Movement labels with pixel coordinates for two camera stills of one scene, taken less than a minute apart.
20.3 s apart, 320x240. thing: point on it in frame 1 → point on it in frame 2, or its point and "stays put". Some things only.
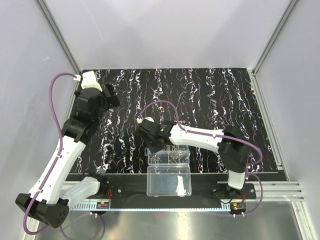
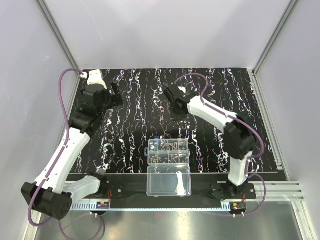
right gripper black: (144, 128) → (178, 116)
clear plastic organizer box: (169, 172) stays put
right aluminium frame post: (274, 36) stays put
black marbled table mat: (202, 99) stays put
